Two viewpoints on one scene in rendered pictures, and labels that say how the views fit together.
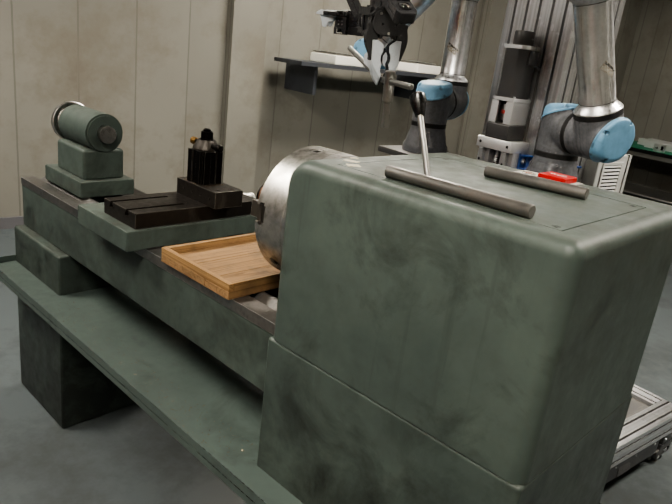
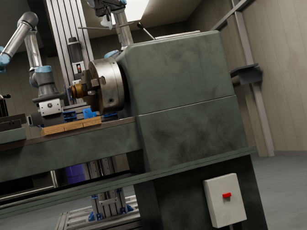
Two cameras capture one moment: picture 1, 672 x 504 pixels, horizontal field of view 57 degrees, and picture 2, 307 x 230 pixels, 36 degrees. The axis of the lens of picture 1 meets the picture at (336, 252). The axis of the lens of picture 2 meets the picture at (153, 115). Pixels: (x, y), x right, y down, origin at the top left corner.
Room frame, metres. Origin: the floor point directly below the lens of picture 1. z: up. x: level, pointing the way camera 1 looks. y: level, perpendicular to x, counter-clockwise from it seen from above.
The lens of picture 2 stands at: (-0.14, 2.25, 0.75)
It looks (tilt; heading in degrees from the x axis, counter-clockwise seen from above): 2 degrees up; 300
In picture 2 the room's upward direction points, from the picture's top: 13 degrees counter-clockwise
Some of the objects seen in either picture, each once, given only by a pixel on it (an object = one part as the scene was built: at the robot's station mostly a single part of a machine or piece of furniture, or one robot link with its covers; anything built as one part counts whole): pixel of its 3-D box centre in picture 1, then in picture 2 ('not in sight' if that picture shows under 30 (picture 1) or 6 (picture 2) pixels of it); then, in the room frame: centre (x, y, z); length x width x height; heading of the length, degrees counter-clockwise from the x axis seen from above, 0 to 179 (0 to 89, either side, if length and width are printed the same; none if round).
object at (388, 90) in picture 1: (387, 99); (118, 33); (1.32, -0.07, 1.37); 0.02 x 0.02 x 0.12
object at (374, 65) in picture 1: (370, 60); (105, 23); (1.36, -0.02, 1.44); 0.06 x 0.03 x 0.09; 23
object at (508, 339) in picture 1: (466, 277); (167, 77); (1.17, -0.26, 1.06); 0.59 x 0.48 x 0.39; 48
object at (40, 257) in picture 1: (94, 313); not in sight; (2.25, 0.92, 0.34); 0.44 x 0.40 x 0.68; 138
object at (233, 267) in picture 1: (249, 261); (69, 128); (1.59, 0.23, 0.89); 0.36 x 0.30 x 0.04; 138
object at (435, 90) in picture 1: (433, 101); (44, 75); (2.13, -0.26, 1.33); 0.13 x 0.12 x 0.14; 151
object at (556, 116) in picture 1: (564, 127); (113, 60); (1.73, -0.57, 1.33); 0.13 x 0.12 x 0.14; 24
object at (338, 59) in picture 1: (336, 58); not in sight; (5.41, 0.19, 1.36); 0.36 x 0.34 x 0.09; 130
